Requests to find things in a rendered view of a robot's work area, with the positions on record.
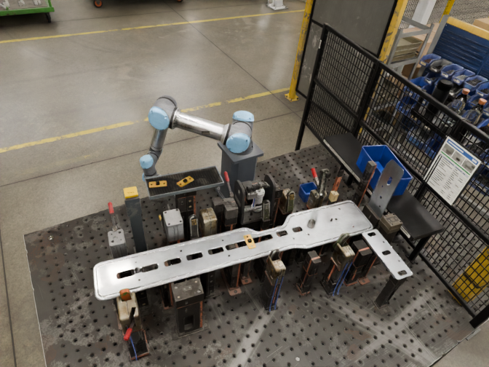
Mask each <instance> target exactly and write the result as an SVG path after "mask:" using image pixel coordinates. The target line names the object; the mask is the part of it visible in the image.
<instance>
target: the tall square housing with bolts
mask: <svg viewBox="0 0 489 367"><path fill-rule="evenodd" d="M163 216H164V230H165V233H166V235H167V246H168V245H174V244H177V243H180V242H183V240H184V233H183V219H182V217H181V214H180V211H179V209H173V210H167V211H164V212H163ZM167 263H168V266H171V265H172V260H169V261H167Z"/></svg>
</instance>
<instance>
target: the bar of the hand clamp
mask: <svg viewBox="0 0 489 367"><path fill-rule="evenodd" d="M330 176H331V174H330V173H329V170H328V169H327V168H326V169H321V173H320V177H319V185H318V190H317V192H318V193H319V198H320V193H321V191H322V193H323V195H322V197H324V196H325V190H326V185H327V179H328V178H329V177H330ZM319 198H318V199H319Z"/></svg>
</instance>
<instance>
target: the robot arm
mask: <svg viewBox="0 0 489 367"><path fill-rule="evenodd" d="M177 107H178V106H177V102H176V100H175V99H174V98H173V97H172V96H170V95H162V96H160V97H159V98H158V99H157V100H156V102H155V104H154V105H153V106H152V108H151V109H150V111H149V113H148V120H149V122H150V123H151V125H152V126H153V127H154V133H153V136H152V139H151V145H150V148H149V151H148V153H147V155H144V156H142V157H141V158H140V166H141V167H142V169H143V174H142V179H143V181H144V182H145V178H148V177H153V176H158V175H160V174H158V173H157V171H156V168H155V165H156V163H157V161H158V159H159V157H160V155H161V154H162V151H163V145H164V141H165V138H166V135H167V131H168V128H170V129H175V128H176V127H177V128H180V129H182V130H187V131H189V132H192V133H196V134H199V135H203V136H206V137H208V138H213V139H215V140H218V141H220V142H221V143H222V144H223V145H225V146H227V148H228V150H229V151H230V152H231V153H233V154H236V155H247V154H250V153H251V152H252V151H253V140H252V132H253V121H254V116H253V115H252V114H251V113H250V112H247V111H237V112H235V113H234V115H233V117H232V118H233V122H232V125H231V124H227V125H222V124H219V123H216V122H212V121H210V120H206V119H203V118H200V117H196V116H193V115H190V114H186V113H183V112H181V111H180V109H179V108H177Z"/></svg>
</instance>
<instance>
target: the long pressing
mask: <svg viewBox="0 0 489 367"><path fill-rule="evenodd" d="M339 208H340V210H339ZM336 218H337V220H336ZM310 219H314V220H315V224H314V228H312V229H310V228H308V226H307V225H308V223H309V220H310ZM331 219H333V221H330V220H331ZM352 226H354V227H352ZM296 227H300V228H302V231H301V232H294V231H293V228H296ZM370 230H373V225H372V224H371V223H370V221H369V220H368V219H367V218H366V216H365V215H364V214H363V212H362V211H361V210H360V209H359V208H358V207H357V205H356V204H355V203H354V202H352V201H351V200H347V201H343V202H337V203H334V204H331V205H326V206H322V207H318V208H313V209H310V210H305V211H301V212H298V213H292V214H290V215H288V216H287V218H286V219H285V222H284V224H283V225H282V226H279V227H276V228H273V229H267V230H264V231H261V232H257V231H255V230H252V229H249V228H247V227H242V228H239V229H234V230H231V231H227V232H222V233H218V234H213V235H210V236H206V237H201V238H198V239H195V240H189V241H185V242H180V243H177V244H174V245H168V246H165V247H162V248H156V249H153V250H147V251H144V252H141V253H136V254H132V255H129V256H123V257H120V258H117V259H111V260H108V261H103V262H100V263H98V264H96V265H95V267H94V269H93V280H94V289H95V297H96V299H97V300H99V301H107V300H110V299H115V298H117V297H118V296H120V293H119V291H120V290H121V289H123V288H129V290H130V293H136V292H138V291H144V290H146V289H149V288H154V287H157V286H160V285H164V284H168V283H172V282H175V281H178V280H183V279H186V278H189V277H193V276H196V275H201V274H204V273H207V272H211V271H215V270H217V269H222V268H225V267H229V266H233V265H235V264H241V263H243V262H246V261H251V260H254V259H259V258H261V257H264V256H268V255H269V254H270V252H271V250H272V249H274V248H279V250H280V252H282V251H286V250H290V249H293V248H300V249H310V248H315V247H318V246H321V245H325V244H328V243H331V242H335V241H337V239H338V238H339V237H340V236H341V234H343V233H344V232H348V233H349V234H350V237H353V236H357V235H359V234H362V233H363V232H367V231H370ZM282 231H286V232H287V235H285V236H281V237H278V236H277V232H282ZM247 234H250V235H251V237H252V238H253V239H254V238H257V237H262V236H266V235H269V234H270V235H271V236H272V239H270V240H265V241H262V242H257V243H255V245H256V248H252V249H249V248H248V247H247V245H246V246H243V247H240V248H235V249H232V250H226V246H227V245H231V244H234V243H238V242H243V241H245V239H244V238H243V236H244V235H247ZM308 234H309V235H308ZM293 238H295V239H293ZM222 240H223V241H222ZM220 247H222V248H223V252H220V253H216V254H212V255H210V254H209V253H208V250H212V249H215V248H220ZM180 251H181V252H180ZM195 253H202V257H201V258H198V259H193V260H190V261H189V260H188V259H187V256H189V255H192V254H195ZM177 258H179V259H180V261H181V262H180V263H179V264H174V265H171V266H168V267H166V266H165V265H164V263H165V262H166V261H169V260H173V259H177ZM136 262H137V263H136ZM152 264H157V265H158V269H155V270H151V271H148V272H142V271H141V268H142V267H147V266H150V265H152ZM135 267H139V269H140V272H139V273H135V274H134V275H133V276H129V277H124V278H121V279H118V278H117V275H118V274H119V273H122V272H127V271H130V270H134V272H135Z"/></svg>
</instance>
